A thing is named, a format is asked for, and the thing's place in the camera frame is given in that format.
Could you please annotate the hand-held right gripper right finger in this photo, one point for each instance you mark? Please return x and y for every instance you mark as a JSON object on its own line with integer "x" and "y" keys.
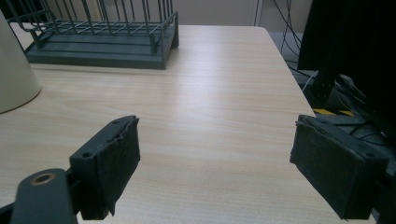
{"x": 336, "y": 168}

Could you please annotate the black metal stand base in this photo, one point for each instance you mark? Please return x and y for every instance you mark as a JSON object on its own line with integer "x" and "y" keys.
{"x": 322, "y": 90}

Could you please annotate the black curtain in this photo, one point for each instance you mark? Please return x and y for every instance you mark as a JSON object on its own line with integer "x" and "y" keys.
{"x": 358, "y": 37}

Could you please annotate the cream tumbler with clear lid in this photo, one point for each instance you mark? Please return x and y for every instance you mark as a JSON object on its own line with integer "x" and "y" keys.
{"x": 15, "y": 77}

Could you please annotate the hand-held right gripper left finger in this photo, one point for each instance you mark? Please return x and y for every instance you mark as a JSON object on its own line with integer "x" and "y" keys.
{"x": 106, "y": 168}

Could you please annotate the yellow black hazard tape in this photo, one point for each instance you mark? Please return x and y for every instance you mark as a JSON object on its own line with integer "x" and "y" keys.
{"x": 323, "y": 111}

